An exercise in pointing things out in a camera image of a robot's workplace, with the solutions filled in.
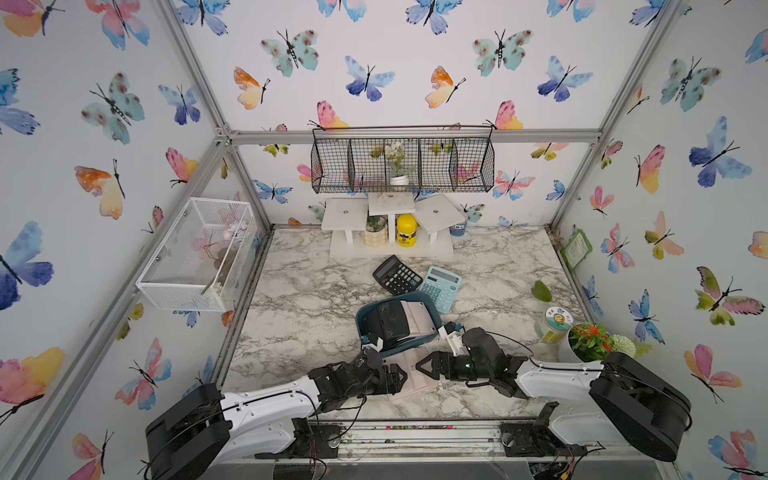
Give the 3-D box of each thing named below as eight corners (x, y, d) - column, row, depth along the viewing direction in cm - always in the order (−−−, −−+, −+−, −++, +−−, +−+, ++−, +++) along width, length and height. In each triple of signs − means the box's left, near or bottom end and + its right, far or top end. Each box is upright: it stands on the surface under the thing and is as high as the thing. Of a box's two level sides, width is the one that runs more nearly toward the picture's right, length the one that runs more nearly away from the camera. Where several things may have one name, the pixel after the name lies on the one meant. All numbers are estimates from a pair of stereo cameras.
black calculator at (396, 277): (371, 276, 107) (371, 272, 105) (393, 259, 112) (393, 254, 110) (400, 301, 101) (400, 296, 98) (422, 281, 106) (423, 277, 103)
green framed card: (568, 269, 111) (580, 253, 104) (557, 246, 119) (568, 229, 111) (582, 269, 111) (595, 253, 104) (571, 246, 119) (582, 229, 111)
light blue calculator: (415, 302, 102) (415, 296, 99) (430, 269, 110) (431, 264, 107) (450, 315, 98) (451, 310, 96) (462, 281, 107) (464, 275, 104)
